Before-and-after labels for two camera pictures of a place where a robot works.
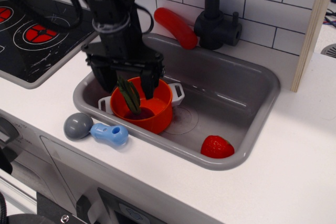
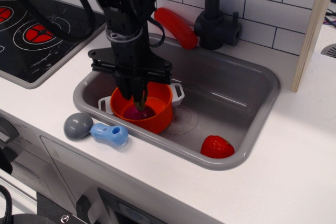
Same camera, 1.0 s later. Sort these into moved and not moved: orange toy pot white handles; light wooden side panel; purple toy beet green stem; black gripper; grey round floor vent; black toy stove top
Moved: purple toy beet green stem; black gripper
Not moved: light wooden side panel; grey round floor vent; black toy stove top; orange toy pot white handles
